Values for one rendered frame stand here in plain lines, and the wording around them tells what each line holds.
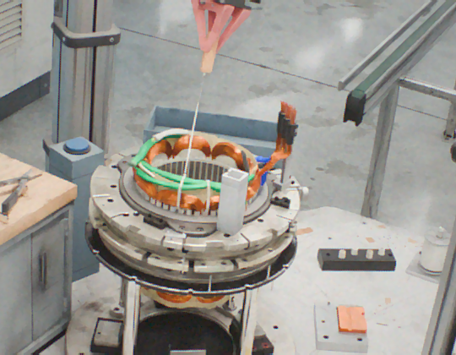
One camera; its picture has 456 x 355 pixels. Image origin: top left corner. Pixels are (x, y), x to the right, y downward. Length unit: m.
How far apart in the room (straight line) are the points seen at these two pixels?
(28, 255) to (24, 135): 2.55
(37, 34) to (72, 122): 2.33
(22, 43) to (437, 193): 1.75
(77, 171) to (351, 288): 0.57
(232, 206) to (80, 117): 0.60
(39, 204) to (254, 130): 0.50
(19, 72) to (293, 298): 2.53
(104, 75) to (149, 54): 3.00
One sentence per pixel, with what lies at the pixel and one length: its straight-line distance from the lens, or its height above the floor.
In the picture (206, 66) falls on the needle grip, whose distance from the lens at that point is 1.50.
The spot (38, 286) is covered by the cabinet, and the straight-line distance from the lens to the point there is 1.68.
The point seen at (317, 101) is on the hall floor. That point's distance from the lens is 4.66.
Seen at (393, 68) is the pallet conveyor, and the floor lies 0.75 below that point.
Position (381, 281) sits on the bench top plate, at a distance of 2.02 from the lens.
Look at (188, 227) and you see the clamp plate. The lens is 1.49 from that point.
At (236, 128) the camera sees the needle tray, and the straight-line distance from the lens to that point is 1.92.
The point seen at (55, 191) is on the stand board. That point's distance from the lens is 1.63.
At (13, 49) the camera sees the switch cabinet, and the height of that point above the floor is 0.30.
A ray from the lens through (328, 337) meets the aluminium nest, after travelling 1.82.
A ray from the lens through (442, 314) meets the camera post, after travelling 1.26.
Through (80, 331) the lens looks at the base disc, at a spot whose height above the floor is 0.80.
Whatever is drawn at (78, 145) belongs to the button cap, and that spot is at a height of 1.04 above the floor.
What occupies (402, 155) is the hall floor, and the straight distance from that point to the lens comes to 4.31.
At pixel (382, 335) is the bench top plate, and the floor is 0.78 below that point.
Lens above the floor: 1.88
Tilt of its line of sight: 28 degrees down
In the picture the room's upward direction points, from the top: 6 degrees clockwise
